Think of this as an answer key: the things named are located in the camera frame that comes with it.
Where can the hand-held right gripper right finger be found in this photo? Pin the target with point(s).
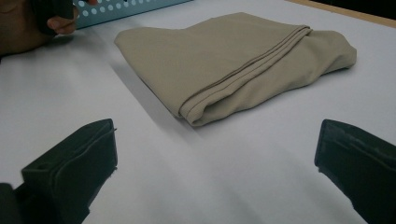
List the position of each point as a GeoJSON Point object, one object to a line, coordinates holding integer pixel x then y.
{"type": "Point", "coordinates": [361, 168]}

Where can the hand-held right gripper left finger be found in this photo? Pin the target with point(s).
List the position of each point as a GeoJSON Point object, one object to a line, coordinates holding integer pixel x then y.
{"type": "Point", "coordinates": [71, 161]}

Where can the beige cloth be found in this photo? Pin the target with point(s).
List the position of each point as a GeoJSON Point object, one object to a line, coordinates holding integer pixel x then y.
{"type": "Point", "coordinates": [218, 62]}

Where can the wooden table edge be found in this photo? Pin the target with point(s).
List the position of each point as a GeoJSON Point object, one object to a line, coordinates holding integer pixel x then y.
{"type": "Point", "coordinates": [358, 14]}

